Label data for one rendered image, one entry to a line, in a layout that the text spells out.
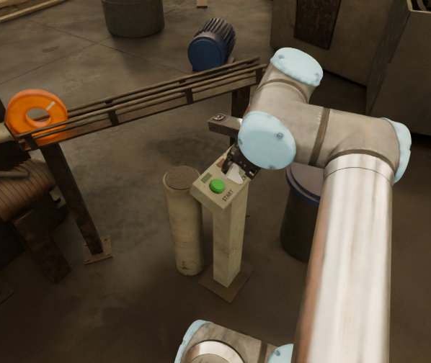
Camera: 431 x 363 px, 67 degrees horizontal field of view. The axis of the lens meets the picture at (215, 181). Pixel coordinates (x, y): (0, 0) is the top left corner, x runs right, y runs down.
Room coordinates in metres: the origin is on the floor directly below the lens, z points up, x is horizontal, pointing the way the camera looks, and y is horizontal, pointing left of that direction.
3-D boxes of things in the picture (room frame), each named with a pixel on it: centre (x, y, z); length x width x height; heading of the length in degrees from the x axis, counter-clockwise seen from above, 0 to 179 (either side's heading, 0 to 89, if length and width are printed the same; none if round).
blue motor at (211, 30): (2.63, 0.01, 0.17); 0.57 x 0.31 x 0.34; 165
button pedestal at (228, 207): (0.68, -0.05, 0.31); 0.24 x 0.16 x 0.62; 145
